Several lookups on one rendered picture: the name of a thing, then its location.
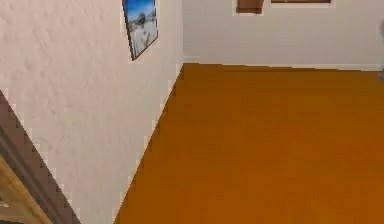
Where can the brown room door frame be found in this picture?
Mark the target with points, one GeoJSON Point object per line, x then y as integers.
{"type": "Point", "coordinates": [26, 166]}

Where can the blue framed wall picture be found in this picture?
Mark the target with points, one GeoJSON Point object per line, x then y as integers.
{"type": "Point", "coordinates": [141, 26]}

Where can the brown wooden wall picture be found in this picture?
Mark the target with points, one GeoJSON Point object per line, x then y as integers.
{"type": "Point", "coordinates": [249, 5]}

